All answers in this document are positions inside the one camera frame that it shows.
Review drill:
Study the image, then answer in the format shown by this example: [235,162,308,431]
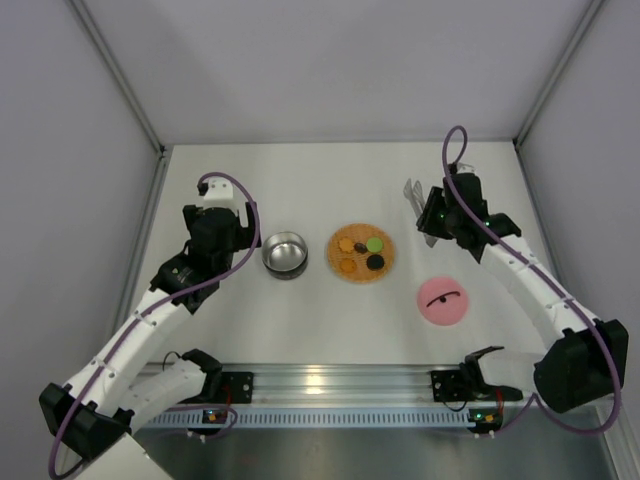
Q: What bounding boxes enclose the metal tongs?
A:
[403,179,438,248]

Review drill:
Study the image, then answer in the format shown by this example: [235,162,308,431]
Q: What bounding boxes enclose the green round food piece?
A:
[366,237,384,253]

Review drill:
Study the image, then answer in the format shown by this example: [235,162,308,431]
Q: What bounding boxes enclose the black round food piece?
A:
[366,254,385,271]

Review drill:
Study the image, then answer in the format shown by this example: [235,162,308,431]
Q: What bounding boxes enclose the pink lid with black handle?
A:
[416,276,470,327]

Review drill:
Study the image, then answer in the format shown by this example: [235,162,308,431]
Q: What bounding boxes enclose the orange round food piece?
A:
[339,258,357,274]

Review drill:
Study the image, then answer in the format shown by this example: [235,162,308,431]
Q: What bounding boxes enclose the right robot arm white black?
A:
[404,173,629,413]

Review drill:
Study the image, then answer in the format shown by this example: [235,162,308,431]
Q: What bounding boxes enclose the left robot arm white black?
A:
[39,201,261,464]

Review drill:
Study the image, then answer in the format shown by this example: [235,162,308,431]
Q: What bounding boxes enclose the steel lunch box bowl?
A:
[261,231,309,280]

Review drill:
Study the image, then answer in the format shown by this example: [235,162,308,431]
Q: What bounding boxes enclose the woven orange basket plate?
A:
[325,223,396,284]

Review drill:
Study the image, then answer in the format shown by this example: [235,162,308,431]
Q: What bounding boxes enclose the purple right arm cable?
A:
[442,125,626,449]

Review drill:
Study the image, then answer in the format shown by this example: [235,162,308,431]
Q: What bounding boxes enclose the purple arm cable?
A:
[47,172,261,477]
[442,125,626,449]

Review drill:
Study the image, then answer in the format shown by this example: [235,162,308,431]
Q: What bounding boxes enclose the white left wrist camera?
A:
[198,177,235,209]

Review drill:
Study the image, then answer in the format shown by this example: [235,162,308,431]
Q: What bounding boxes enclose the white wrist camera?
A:
[448,162,476,175]
[198,177,235,209]

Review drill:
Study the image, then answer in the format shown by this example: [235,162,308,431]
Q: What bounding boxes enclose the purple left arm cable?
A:
[47,172,261,477]

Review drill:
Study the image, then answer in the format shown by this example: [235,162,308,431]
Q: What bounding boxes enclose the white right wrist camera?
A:
[448,162,476,175]

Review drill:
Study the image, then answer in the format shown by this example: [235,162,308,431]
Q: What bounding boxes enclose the left aluminium frame post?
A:
[67,0,167,153]

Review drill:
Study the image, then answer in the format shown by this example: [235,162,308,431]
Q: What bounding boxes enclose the aluminium frame post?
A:
[513,0,608,153]
[67,0,167,153]

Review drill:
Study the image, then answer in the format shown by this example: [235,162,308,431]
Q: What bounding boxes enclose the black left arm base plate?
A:
[219,371,254,405]

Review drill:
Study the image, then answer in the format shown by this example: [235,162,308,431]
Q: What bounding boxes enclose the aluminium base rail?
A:
[223,364,455,408]

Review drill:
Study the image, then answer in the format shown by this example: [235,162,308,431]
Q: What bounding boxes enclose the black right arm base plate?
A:
[430,370,470,403]

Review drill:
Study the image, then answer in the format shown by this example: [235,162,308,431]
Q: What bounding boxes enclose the slotted grey cable duct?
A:
[145,407,502,430]

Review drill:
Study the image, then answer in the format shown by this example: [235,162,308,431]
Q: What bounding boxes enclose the right aluminium frame post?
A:
[513,0,608,153]

